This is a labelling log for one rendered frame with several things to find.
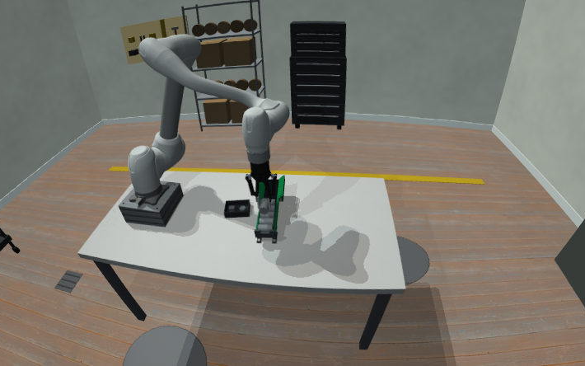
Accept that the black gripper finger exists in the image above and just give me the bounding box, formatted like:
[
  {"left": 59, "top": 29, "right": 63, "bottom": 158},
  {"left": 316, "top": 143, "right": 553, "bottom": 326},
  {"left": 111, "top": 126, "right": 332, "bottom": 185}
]
[
  {"left": 245, "top": 174, "right": 260, "bottom": 209},
  {"left": 262, "top": 173, "right": 277, "bottom": 209}
]

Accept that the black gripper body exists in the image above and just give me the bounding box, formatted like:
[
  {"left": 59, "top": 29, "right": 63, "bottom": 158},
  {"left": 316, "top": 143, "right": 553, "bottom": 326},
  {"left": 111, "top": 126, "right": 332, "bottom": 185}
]
[{"left": 250, "top": 161, "right": 271, "bottom": 182}]

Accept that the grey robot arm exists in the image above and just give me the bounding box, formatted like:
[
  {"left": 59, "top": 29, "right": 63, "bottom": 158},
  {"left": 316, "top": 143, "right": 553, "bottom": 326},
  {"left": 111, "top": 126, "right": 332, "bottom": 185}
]
[{"left": 128, "top": 35, "right": 290, "bottom": 206}]

